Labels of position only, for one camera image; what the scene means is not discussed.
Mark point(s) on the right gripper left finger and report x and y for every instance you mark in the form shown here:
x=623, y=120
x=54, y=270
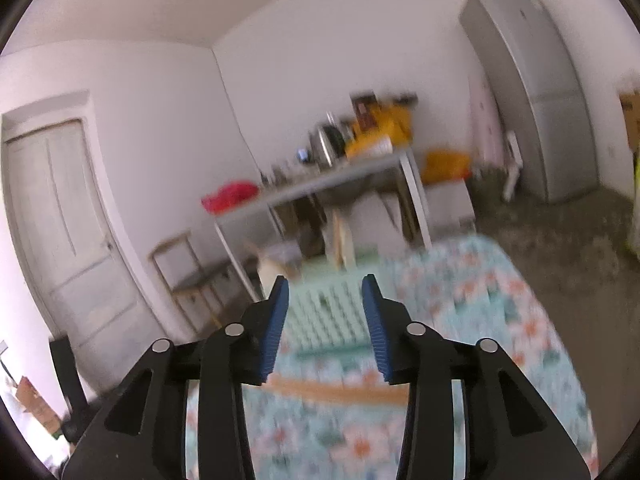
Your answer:
x=140, y=431

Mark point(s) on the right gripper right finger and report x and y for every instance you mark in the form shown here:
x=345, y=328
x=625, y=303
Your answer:
x=510, y=432

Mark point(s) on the black speaker box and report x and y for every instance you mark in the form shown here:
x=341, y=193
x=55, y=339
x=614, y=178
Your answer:
x=79, y=409

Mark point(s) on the white door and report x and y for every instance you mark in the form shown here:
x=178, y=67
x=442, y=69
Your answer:
x=65, y=244

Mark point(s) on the wooden chopstick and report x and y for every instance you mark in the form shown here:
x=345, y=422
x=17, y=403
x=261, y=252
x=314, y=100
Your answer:
x=336, y=394

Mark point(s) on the floral blue tablecloth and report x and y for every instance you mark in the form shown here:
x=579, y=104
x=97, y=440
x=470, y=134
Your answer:
x=465, y=289

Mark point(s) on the wooden chair black seat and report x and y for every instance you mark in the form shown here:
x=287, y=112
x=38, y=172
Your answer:
x=206, y=294

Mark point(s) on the teal plastic utensil holder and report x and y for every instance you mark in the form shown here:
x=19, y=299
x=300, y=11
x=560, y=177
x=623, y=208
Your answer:
x=325, y=312

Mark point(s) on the red plastic bag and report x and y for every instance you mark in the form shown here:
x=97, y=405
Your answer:
x=229, y=196

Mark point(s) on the white side table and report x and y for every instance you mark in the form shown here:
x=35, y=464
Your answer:
x=403, y=159

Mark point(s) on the yellow package on table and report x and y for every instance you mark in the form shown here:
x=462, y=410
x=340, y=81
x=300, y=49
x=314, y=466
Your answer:
x=369, y=145

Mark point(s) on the steel electric kettle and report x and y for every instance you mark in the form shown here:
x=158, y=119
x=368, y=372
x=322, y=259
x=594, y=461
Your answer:
x=327, y=143

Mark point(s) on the silver refrigerator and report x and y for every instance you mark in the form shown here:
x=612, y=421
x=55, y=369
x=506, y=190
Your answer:
x=538, y=94

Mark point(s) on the cardboard box by wall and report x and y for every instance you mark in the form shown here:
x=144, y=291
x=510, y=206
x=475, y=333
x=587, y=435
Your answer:
x=630, y=103

